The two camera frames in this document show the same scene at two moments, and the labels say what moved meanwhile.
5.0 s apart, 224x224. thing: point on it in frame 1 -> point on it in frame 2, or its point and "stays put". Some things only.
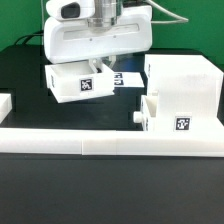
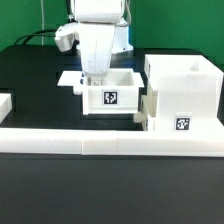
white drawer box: [78, 80] -> [115, 93]
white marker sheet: [127, 79] -> [70, 78]
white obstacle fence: [84, 141] stays put
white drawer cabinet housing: [188, 87] stays put
